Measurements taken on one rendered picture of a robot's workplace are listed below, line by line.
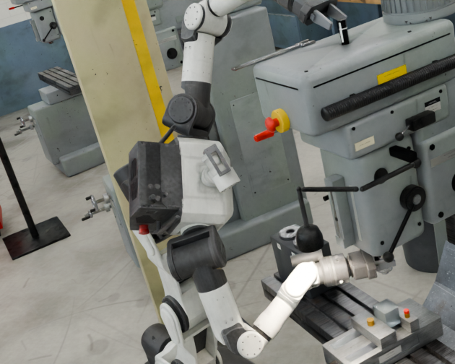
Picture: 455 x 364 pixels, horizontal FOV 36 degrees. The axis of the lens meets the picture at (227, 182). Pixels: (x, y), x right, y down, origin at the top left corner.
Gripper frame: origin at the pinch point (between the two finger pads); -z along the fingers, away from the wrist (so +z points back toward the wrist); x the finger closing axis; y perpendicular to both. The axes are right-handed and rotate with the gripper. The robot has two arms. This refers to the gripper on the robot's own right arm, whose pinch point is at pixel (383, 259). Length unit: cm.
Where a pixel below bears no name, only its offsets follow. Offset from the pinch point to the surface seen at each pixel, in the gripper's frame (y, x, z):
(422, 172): -27.4, -5.3, -13.3
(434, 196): -19.8, -5.9, -15.5
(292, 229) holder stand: 13, 55, 23
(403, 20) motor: -67, 3, -15
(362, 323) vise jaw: 21.9, 1.4, 8.9
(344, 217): -20.0, -6.5, 9.4
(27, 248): 124, 330, 232
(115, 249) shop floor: 125, 295, 154
